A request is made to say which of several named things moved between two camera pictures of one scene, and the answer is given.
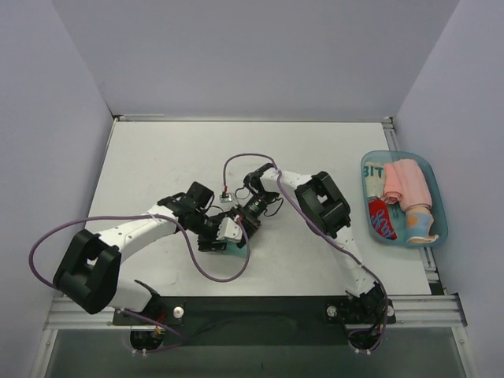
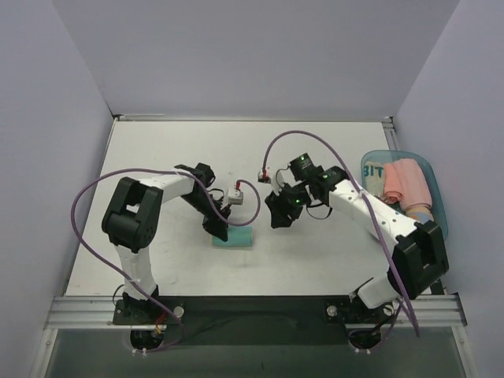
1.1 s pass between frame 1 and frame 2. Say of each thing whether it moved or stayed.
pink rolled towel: stayed
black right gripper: moved
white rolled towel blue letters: stayed
